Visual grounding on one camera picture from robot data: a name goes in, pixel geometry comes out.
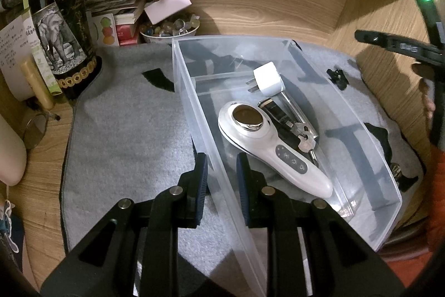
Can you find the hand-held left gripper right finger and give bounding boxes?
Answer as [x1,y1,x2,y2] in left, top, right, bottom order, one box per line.
[236,153,406,297]

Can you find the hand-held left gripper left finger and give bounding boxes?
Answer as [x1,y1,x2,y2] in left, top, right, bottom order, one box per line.
[41,153,209,297]

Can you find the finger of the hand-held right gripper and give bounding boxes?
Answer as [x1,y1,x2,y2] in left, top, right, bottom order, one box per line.
[355,29,439,67]

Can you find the white handheld facial device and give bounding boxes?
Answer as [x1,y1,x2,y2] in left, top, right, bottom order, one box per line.
[218,101,333,199]

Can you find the bunch of keys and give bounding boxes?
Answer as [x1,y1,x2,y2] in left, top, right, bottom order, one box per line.
[294,122,320,167]

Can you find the black and gold lighter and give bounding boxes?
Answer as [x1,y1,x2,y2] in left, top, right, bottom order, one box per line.
[257,99,296,142]

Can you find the silver metal tool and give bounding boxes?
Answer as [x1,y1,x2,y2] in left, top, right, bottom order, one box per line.
[281,91,320,139]

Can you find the white charger plug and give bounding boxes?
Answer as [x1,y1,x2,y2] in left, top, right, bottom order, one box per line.
[246,63,286,98]

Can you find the clear plastic storage box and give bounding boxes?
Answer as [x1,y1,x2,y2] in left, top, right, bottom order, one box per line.
[172,35,403,297]

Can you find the person's right hand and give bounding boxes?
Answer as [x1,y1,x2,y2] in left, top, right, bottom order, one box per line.
[411,62,437,119]

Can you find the black binder clip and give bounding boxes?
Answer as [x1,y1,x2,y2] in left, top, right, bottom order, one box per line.
[326,67,349,90]

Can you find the grey mat with black letters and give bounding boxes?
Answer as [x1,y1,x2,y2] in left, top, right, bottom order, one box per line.
[61,40,426,297]

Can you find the small dark metal object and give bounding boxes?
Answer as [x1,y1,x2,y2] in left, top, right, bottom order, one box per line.
[391,162,406,181]

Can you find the bowl of small stones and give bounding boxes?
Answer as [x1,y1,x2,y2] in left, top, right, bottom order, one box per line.
[139,14,201,45]

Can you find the small round mirror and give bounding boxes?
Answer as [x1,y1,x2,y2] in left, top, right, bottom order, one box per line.
[24,113,50,150]

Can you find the pale pink card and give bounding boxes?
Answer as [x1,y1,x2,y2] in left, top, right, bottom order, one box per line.
[144,0,193,25]

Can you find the pink thermos bottle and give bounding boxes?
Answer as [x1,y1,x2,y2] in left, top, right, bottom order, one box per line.
[0,116,28,187]

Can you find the yellow tube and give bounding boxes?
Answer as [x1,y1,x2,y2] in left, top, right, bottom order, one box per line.
[20,60,55,110]

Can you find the sticker cards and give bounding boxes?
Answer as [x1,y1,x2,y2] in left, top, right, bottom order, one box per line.
[0,199,22,253]

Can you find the stack of books and papers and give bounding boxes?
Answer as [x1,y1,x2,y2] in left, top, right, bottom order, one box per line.
[83,0,147,48]

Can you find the white handwritten note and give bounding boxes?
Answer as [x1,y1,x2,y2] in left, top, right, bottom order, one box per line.
[0,19,35,100]

